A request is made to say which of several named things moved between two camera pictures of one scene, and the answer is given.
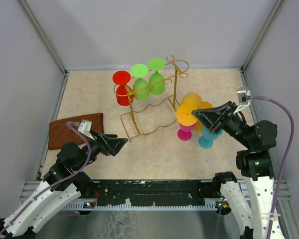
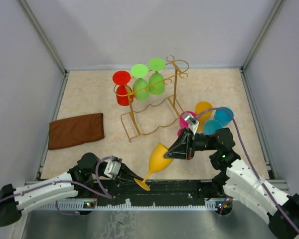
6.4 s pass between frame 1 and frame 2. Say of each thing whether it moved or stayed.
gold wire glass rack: stayed
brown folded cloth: stayed
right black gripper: moved
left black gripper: moved
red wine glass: stayed
